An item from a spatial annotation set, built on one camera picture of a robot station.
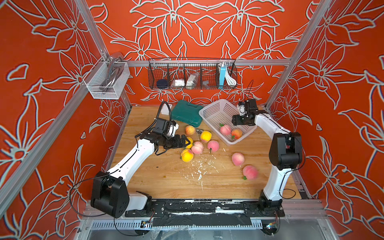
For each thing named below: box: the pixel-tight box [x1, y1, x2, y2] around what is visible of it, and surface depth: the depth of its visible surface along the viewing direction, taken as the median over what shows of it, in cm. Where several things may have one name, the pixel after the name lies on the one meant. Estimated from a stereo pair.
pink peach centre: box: [207, 140, 220, 152], surface depth 93 cm
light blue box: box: [218, 63, 226, 89], surface depth 90 cm
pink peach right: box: [231, 152, 245, 166], surface depth 87 cm
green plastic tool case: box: [171, 100, 203, 128], surface depth 109 cm
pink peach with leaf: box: [220, 124, 232, 136], surface depth 100 cm
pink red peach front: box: [242, 165, 258, 180], surface depth 82 cm
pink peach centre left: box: [191, 141, 204, 155], surface depth 92 cm
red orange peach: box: [231, 128, 243, 140], surface depth 97 cm
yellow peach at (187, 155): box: [181, 148, 194, 163], surface depth 88 cm
